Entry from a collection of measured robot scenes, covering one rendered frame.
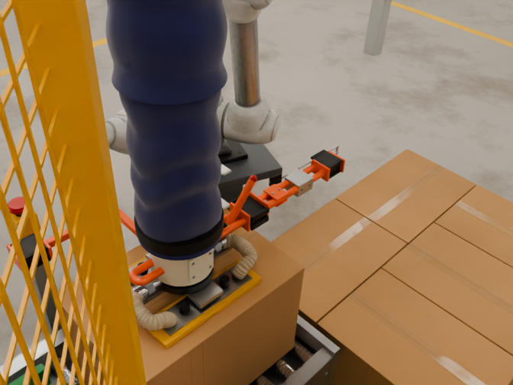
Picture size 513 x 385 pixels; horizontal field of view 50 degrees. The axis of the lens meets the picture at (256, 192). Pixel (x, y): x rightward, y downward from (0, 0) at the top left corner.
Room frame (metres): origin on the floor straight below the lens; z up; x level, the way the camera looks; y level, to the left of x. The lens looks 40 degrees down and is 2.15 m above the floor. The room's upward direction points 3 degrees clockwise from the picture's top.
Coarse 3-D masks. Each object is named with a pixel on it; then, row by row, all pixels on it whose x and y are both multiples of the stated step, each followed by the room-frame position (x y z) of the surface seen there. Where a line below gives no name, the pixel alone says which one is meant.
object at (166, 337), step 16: (224, 272) 1.06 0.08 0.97; (224, 288) 1.00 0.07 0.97; (240, 288) 1.00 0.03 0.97; (176, 304) 0.93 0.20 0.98; (192, 304) 0.94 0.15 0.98; (208, 304) 0.94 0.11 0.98; (224, 304) 0.95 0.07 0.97; (192, 320) 0.89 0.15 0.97; (160, 336) 0.83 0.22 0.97; (176, 336) 0.83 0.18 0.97
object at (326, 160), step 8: (328, 152) 1.50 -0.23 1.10; (312, 160) 1.45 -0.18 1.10; (320, 160) 1.45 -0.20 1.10; (328, 160) 1.45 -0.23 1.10; (336, 160) 1.45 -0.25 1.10; (344, 160) 1.45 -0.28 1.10; (320, 168) 1.42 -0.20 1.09; (328, 168) 1.41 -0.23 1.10; (336, 168) 1.45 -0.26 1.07; (328, 176) 1.40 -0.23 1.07
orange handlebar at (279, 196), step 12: (312, 168) 1.43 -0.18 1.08; (264, 192) 1.28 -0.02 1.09; (276, 192) 1.28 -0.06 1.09; (288, 192) 1.29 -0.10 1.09; (276, 204) 1.25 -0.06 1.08; (120, 216) 1.14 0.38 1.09; (132, 228) 1.10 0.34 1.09; (228, 228) 1.12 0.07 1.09; (48, 240) 1.03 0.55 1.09; (144, 264) 0.96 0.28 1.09; (132, 276) 0.92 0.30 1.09; (144, 276) 0.93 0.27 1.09; (156, 276) 0.93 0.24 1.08
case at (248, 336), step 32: (128, 256) 1.12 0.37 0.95; (224, 256) 1.14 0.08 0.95; (288, 256) 1.16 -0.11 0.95; (256, 288) 1.02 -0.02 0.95; (288, 288) 1.06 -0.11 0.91; (224, 320) 0.91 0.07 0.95; (256, 320) 0.98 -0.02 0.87; (288, 320) 1.08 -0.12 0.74; (96, 352) 0.80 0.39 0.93; (160, 352) 0.80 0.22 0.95; (192, 352) 0.81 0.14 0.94; (224, 352) 0.89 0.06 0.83; (256, 352) 0.98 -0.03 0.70; (160, 384) 0.74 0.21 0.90; (192, 384) 0.81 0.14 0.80; (224, 384) 0.89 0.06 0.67
